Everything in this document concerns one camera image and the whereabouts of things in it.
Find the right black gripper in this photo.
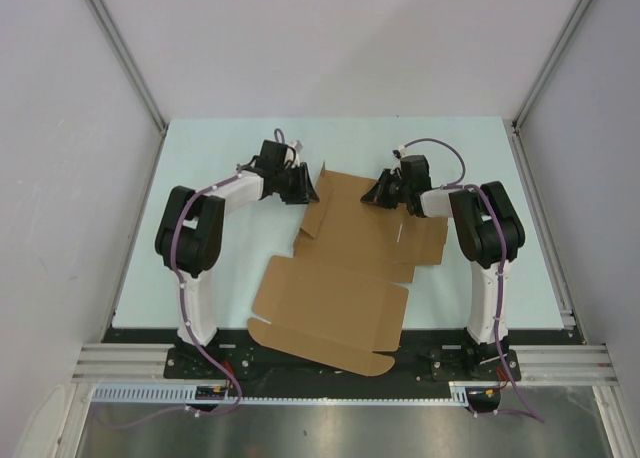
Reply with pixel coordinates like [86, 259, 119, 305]
[362, 169, 412, 210]

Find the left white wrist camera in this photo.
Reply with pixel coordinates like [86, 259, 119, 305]
[286, 140, 303, 160]

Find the grey slotted cable duct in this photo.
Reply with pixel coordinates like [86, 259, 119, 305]
[92, 383, 469, 407]

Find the right aluminium corner post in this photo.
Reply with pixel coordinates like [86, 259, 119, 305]
[511, 0, 596, 132]

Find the left aluminium corner post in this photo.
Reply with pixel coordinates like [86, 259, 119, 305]
[84, 0, 168, 138]

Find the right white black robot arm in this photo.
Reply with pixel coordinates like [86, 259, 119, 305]
[361, 155, 526, 379]

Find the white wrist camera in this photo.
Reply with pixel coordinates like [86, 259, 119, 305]
[286, 140, 303, 160]
[392, 147, 406, 160]

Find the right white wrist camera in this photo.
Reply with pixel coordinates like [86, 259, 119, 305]
[392, 147, 406, 160]

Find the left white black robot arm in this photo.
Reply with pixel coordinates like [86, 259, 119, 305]
[154, 128, 319, 378]

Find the brown cardboard box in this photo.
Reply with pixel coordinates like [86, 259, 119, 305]
[247, 169, 448, 377]

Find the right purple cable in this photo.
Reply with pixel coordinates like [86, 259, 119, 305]
[402, 137, 547, 425]

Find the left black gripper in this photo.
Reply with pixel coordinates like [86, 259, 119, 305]
[275, 163, 319, 205]

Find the right aluminium side rail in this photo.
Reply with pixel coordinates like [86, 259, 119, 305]
[504, 120, 580, 330]

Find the aluminium corner post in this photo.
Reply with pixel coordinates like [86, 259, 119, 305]
[84, 0, 168, 138]
[511, 0, 596, 132]

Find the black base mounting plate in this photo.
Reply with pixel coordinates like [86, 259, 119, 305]
[102, 327, 584, 382]

